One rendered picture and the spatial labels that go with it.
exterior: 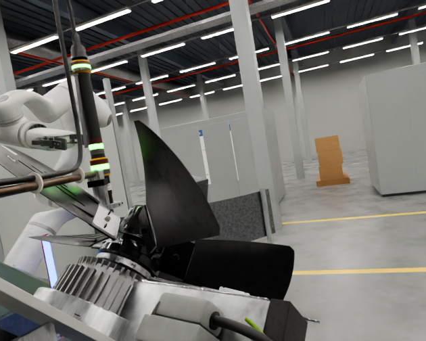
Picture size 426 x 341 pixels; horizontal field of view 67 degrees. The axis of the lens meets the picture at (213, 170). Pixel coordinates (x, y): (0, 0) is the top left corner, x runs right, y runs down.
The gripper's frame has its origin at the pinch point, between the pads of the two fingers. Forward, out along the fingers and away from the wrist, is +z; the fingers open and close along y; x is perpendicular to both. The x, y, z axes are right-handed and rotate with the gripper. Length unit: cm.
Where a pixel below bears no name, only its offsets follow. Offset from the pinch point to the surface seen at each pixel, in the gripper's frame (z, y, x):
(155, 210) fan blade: 38.1, 17.2, -6.8
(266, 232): 15, -193, -99
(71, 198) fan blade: 19.2, 20.1, -7.3
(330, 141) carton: 21, -791, -81
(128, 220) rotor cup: 27.0, 11.2, -13.5
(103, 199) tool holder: 18.6, 10.2, -10.5
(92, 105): 11.8, 6.0, 11.2
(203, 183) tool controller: 6, -74, -28
